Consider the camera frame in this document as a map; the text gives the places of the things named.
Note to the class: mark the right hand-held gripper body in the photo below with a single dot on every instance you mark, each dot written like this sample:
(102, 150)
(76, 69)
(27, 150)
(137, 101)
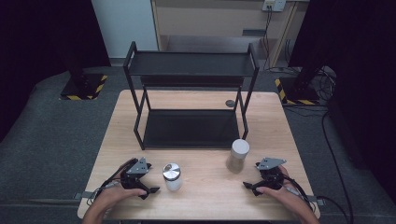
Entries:
(271, 163)

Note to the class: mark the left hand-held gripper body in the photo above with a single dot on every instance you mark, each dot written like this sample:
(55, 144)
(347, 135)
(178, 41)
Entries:
(137, 169)

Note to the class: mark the glass jar with metal lid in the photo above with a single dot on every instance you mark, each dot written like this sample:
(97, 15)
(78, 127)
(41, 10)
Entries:
(172, 179)

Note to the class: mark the glass jar with white lid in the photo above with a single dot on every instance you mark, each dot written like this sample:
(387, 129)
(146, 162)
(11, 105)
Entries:
(239, 152)

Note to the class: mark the black two-tier metal rack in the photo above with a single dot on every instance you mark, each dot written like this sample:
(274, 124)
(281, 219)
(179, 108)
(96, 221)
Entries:
(190, 65)

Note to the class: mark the person's left hand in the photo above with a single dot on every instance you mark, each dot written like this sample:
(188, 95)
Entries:
(115, 197)

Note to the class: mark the person's right hand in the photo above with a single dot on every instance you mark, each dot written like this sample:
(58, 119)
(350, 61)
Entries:
(285, 194)

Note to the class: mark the grey table clamp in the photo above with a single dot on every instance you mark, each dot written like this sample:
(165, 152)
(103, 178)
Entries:
(319, 201)
(84, 195)

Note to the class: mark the black stand with striped base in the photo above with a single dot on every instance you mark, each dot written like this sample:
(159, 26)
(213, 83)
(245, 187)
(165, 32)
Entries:
(295, 93)
(82, 88)

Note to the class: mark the black curtain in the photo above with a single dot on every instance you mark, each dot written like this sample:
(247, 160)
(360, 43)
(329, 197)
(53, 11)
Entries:
(37, 37)
(364, 62)

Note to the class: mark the light wooden cabinet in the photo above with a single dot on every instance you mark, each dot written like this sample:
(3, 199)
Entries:
(211, 18)

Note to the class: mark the white wall power outlet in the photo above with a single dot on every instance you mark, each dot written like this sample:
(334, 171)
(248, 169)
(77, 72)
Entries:
(274, 4)

